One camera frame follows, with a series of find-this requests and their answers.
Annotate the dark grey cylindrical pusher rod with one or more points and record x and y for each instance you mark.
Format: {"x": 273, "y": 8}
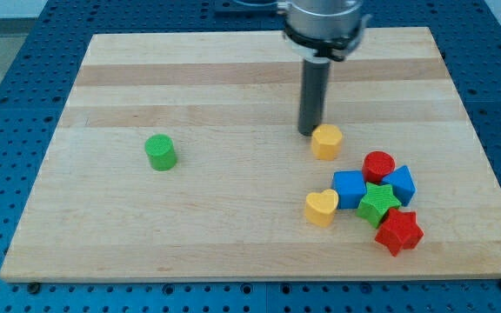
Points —
{"x": 314, "y": 83}

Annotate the green cylinder block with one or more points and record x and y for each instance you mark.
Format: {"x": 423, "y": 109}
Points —
{"x": 160, "y": 151}

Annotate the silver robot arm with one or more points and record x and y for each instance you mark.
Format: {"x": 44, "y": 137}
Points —
{"x": 321, "y": 32}

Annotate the yellow hexagon block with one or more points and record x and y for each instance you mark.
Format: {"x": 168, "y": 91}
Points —
{"x": 326, "y": 142}

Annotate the red cylinder block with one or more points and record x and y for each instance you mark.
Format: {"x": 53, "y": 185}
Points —
{"x": 376, "y": 165}

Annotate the blue cube block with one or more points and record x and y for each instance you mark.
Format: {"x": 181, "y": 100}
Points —
{"x": 350, "y": 187}

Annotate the yellow heart block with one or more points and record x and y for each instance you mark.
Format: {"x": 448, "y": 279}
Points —
{"x": 320, "y": 207}

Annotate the green star block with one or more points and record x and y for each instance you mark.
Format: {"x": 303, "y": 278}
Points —
{"x": 376, "y": 202}

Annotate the blue pentagon block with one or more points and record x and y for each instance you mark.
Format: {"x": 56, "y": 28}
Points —
{"x": 401, "y": 180}

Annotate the wooden board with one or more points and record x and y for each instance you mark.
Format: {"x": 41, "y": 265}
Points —
{"x": 232, "y": 208}

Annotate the red star block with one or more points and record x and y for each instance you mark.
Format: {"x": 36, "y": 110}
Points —
{"x": 399, "y": 231}

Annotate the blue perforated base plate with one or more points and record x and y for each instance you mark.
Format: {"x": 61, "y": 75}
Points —
{"x": 37, "y": 84}

